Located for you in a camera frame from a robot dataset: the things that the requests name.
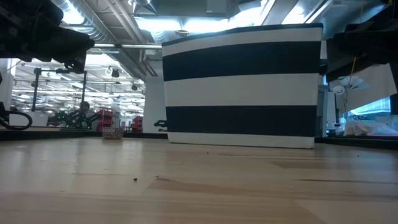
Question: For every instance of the red storage bin rack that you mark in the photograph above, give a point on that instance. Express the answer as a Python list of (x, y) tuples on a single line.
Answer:
[(137, 123), (104, 119)]

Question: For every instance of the black curved clamp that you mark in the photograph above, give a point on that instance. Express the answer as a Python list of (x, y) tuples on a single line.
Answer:
[(161, 124)]

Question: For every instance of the black table edge rail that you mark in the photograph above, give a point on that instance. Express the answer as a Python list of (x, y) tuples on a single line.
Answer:
[(62, 134)]

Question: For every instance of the black metal frame stand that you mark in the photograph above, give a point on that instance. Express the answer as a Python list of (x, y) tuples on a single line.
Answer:
[(37, 90)]

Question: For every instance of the white floor lamp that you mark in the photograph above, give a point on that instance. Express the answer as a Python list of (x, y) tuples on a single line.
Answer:
[(349, 81)]

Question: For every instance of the navy white striped fabric basket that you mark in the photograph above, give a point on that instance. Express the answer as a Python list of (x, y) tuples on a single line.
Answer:
[(242, 93)]

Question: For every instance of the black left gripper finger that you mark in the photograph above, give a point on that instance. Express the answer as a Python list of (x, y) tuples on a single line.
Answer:
[(77, 63)]

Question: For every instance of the background black robot arm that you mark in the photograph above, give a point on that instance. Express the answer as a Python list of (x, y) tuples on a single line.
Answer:
[(66, 119)]

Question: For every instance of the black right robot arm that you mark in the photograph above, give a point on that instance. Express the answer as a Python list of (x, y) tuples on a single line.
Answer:
[(367, 43)]

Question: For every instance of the pale plastic bag pile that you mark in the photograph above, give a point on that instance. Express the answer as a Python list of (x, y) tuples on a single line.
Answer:
[(370, 128)]

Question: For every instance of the silver ventilation duct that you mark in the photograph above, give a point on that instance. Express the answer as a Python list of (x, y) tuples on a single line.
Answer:
[(102, 25)]

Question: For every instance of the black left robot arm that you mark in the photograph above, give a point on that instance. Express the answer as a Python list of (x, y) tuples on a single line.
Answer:
[(18, 28)]

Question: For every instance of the person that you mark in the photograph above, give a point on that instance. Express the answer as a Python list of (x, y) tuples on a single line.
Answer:
[(84, 107)]

